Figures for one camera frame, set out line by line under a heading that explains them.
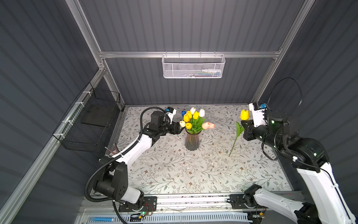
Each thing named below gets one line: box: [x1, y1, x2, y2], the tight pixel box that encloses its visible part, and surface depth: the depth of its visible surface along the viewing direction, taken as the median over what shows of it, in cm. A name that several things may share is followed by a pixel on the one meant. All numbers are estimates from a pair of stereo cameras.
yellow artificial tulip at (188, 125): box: [185, 122, 193, 130], surface depth 73 cm
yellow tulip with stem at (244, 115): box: [228, 109, 250, 158], surface depth 58 cm
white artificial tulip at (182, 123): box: [179, 120, 186, 128], surface depth 74 cm
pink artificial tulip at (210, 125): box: [206, 121, 216, 130], surface depth 73 cm
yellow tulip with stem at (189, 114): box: [186, 110, 193, 119], surface depth 76 cm
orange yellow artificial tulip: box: [183, 113, 191, 123], surface depth 74 cm
